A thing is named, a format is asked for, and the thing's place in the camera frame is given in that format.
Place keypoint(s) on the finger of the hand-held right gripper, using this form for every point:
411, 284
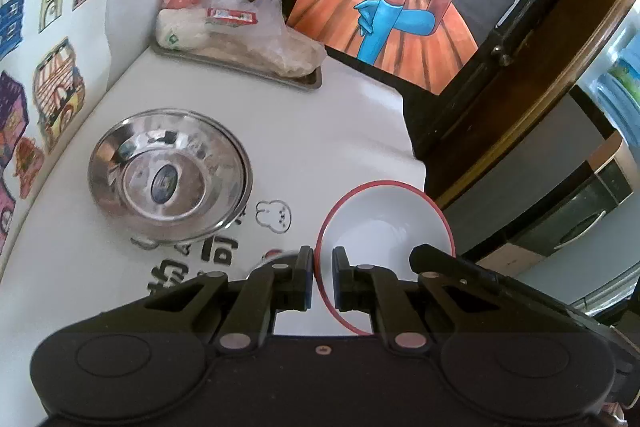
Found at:
450, 263

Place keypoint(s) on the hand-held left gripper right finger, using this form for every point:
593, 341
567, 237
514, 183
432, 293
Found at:
336, 279

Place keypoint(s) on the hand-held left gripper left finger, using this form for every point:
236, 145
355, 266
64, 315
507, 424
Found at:
308, 279

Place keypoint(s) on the white bowl with red rim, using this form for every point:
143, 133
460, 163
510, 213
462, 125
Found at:
390, 217

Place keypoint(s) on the stainless steel plate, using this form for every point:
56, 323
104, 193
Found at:
130, 147

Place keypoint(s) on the dark grey appliance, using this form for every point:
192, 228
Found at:
575, 212

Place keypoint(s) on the metal tray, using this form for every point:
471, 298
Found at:
300, 83

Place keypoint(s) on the door knob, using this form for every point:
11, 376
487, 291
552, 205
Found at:
501, 55

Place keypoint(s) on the bag of flatbreads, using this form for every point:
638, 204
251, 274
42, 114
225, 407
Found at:
290, 52

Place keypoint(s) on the plastic water bottle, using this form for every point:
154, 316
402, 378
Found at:
625, 77

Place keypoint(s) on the red sauce packet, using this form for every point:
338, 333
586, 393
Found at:
230, 17

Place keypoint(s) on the bag of white buns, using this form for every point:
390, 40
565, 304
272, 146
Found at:
175, 34

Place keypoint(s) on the colourful houses drawing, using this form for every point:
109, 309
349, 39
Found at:
55, 72

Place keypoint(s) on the wall poster orange dress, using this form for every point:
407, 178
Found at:
425, 47

